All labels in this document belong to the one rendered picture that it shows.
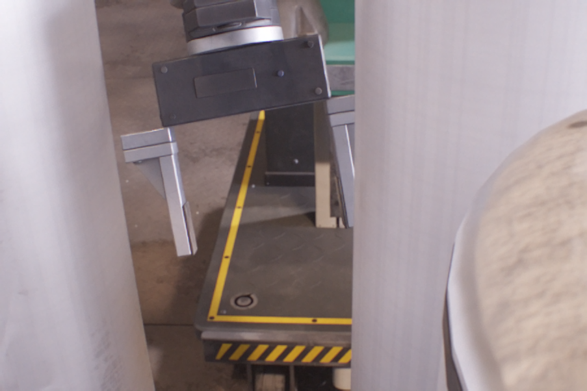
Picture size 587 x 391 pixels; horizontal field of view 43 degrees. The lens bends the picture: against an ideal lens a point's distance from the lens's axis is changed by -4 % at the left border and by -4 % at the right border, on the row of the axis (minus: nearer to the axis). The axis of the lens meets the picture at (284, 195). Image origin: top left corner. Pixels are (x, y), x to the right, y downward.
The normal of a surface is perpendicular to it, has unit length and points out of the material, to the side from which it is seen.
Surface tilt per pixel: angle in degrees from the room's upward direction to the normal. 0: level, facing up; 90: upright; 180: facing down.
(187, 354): 0
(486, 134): 90
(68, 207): 90
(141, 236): 0
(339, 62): 90
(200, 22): 67
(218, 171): 0
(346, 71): 90
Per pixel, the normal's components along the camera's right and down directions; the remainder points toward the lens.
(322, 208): -0.08, 0.50
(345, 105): 0.02, 0.11
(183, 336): -0.04, -0.87
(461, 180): -0.56, 0.43
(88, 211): 0.91, 0.18
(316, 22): 0.80, -0.08
